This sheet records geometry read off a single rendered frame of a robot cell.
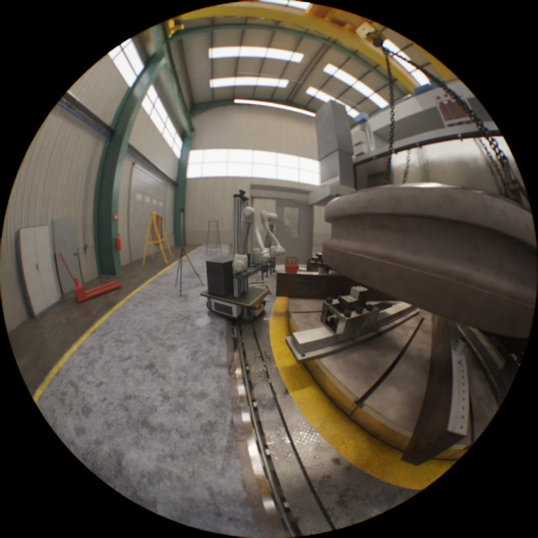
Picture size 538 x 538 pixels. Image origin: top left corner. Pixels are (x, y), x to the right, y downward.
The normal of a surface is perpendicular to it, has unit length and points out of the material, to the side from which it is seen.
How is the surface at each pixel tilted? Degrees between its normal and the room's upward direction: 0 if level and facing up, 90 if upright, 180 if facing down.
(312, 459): 0
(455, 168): 90
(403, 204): 90
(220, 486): 0
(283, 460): 0
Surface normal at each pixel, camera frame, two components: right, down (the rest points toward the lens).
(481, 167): -0.97, 0.04
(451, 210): -0.86, 0.11
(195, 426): 0.03, -0.97
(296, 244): 0.23, 0.24
